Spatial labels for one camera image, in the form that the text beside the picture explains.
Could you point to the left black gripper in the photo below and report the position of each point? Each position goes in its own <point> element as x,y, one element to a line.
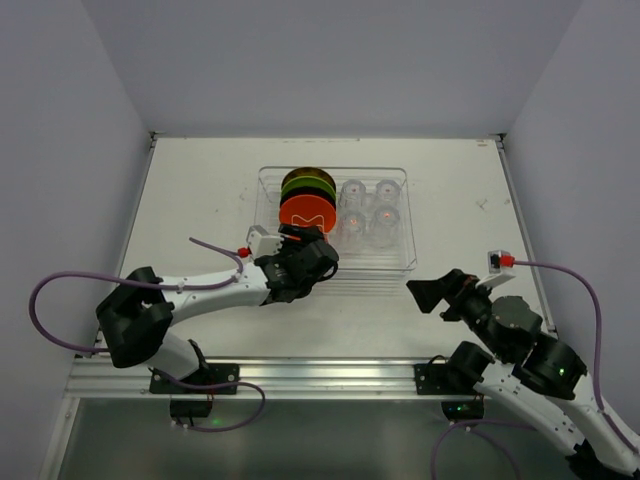
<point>298,240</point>

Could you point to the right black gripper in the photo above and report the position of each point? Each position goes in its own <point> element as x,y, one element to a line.
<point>455,297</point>

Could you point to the orange plate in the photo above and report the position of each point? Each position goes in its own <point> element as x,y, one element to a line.
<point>308,206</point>

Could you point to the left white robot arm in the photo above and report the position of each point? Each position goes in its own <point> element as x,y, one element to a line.
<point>136,318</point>

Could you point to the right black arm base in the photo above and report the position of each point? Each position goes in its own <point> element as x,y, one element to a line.
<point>436,378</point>

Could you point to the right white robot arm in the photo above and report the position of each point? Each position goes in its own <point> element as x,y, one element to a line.
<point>536,376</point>

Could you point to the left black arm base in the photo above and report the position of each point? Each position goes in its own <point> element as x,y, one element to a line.
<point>195,387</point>

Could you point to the clear plastic rack tray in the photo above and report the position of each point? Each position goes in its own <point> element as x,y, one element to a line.
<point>368,260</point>

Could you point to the black plate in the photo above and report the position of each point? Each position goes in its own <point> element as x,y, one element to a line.
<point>309,191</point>

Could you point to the green plate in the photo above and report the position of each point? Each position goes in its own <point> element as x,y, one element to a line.
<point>306,182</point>

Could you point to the clear glass front left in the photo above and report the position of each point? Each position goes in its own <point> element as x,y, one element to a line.
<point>351,229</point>

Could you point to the clear glass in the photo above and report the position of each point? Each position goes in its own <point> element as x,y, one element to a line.
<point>351,229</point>
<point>387,193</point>
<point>384,227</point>
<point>352,195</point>

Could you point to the olive brown plate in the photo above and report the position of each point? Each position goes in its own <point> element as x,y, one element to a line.
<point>308,172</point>

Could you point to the clear glass back left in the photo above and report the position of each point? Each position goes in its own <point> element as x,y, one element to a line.
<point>352,195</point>

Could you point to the clear glass front right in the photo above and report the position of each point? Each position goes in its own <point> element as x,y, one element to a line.
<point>384,227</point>

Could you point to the clear glass back right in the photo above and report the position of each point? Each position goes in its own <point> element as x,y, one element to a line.
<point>387,193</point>

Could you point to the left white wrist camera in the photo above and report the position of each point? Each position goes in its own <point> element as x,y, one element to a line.
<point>262,243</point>

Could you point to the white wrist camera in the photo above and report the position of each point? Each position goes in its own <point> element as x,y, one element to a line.
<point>500,269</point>
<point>262,243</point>

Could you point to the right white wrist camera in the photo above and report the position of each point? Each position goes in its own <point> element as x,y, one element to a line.
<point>500,269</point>

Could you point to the aluminium mounting rail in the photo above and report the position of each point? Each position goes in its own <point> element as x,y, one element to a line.
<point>279,378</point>

